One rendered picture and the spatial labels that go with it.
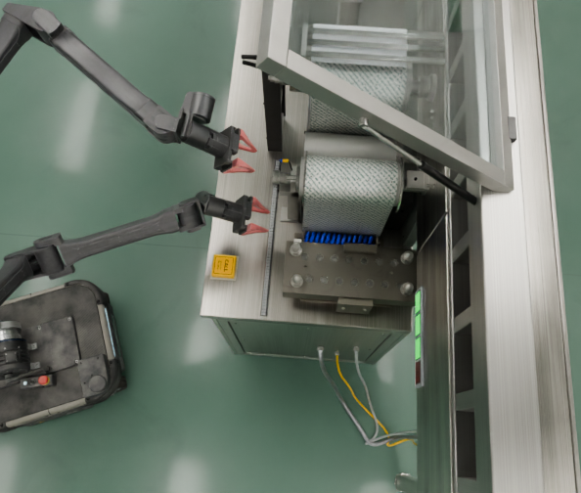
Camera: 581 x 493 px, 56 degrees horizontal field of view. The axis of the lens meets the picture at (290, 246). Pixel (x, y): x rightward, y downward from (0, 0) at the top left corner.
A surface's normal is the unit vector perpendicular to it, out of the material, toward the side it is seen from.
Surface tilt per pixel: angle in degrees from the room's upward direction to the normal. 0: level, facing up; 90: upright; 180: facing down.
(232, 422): 0
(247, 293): 0
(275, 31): 37
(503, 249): 0
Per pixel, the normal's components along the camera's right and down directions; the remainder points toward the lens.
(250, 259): 0.00, -0.33
